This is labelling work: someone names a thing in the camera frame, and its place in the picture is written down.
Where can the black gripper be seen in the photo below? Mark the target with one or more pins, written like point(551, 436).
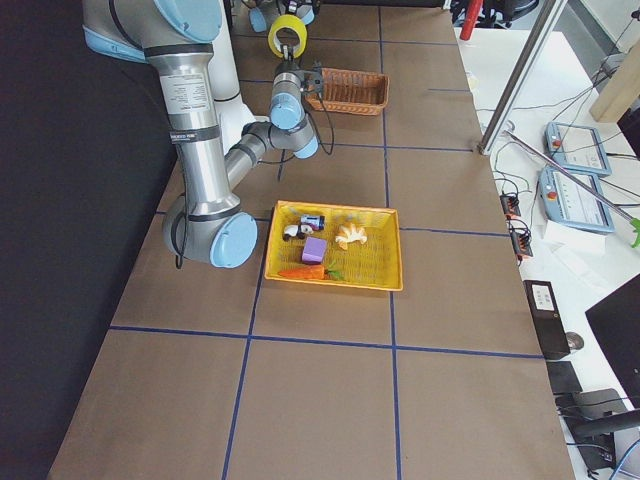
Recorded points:
point(288, 67)

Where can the yellow tape roll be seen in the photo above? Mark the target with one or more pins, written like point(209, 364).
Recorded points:
point(293, 24)

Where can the brown wicker basket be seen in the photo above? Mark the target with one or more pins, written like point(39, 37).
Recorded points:
point(351, 92)

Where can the yellow plastic basket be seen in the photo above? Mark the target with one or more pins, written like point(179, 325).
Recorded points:
point(377, 264)

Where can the small dark can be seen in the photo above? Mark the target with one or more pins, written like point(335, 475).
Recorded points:
point(315, 222)

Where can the panda figurine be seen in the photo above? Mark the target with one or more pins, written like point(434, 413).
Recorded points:
point(299, 231)

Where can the toy croissant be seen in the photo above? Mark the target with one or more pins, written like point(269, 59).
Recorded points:
point(350, 233)

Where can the purple foam cube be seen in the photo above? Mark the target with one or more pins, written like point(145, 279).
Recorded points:
point(314, 250)

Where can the red cylinder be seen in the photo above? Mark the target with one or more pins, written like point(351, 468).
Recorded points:
point(472, 12)

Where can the toy carrot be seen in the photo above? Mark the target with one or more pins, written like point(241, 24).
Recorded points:
point(311, 272)

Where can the upper teach pendant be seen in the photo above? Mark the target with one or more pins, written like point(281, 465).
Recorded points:
point(577, 148)

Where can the teach pendant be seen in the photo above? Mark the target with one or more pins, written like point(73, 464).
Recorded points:
point(570, 205)
point(577, 148)

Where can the lower teach pendant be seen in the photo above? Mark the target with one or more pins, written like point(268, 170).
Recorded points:
point(570, 205)

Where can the wooden board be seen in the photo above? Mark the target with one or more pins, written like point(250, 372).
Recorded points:
point(621, 90)

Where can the black power brick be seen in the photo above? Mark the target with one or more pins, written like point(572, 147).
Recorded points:
point(546, 319)

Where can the black monitor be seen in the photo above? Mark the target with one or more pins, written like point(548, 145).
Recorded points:
point(614, 322)

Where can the aluminium frame post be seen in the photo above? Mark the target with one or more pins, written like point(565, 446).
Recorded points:
point(533, 47)

